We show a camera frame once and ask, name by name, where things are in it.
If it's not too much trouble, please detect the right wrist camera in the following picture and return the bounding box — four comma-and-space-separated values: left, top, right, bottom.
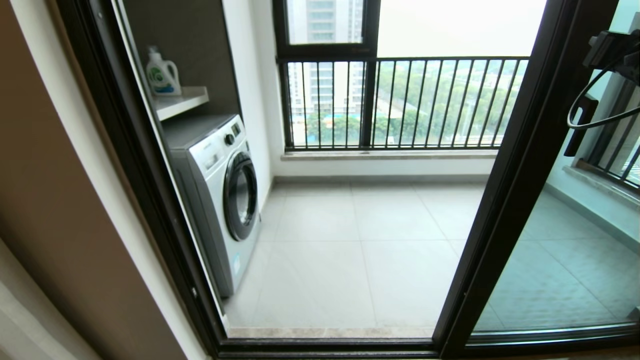
582, 29, 640, 71

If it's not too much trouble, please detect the white stone shelf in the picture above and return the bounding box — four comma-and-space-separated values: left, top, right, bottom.
155, 86, 210, 122

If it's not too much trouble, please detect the grey stone window sill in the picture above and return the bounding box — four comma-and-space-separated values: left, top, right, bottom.
562, 165, 640, 211

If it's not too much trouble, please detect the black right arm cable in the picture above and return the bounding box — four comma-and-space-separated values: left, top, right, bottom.
566, 50, 640, 132

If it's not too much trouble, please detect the black balcony railing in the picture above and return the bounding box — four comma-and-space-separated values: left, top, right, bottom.
276, 56, 530, 151

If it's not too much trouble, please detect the white front-load washing machine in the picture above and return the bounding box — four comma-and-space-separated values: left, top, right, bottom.
162, 114, 262, 299

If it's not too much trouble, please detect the black framed sliding glass door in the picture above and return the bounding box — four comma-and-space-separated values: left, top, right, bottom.
433, 0, 640, 358

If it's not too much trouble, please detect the grey stone balcony sill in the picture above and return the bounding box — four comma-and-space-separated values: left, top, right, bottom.
280, 150, 498, 162

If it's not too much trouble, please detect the black window frame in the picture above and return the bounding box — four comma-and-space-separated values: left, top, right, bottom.
272, 0, 380, 150

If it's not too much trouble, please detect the white detergent bottle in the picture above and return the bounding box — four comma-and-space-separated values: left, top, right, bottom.
145, 46, 182, 97

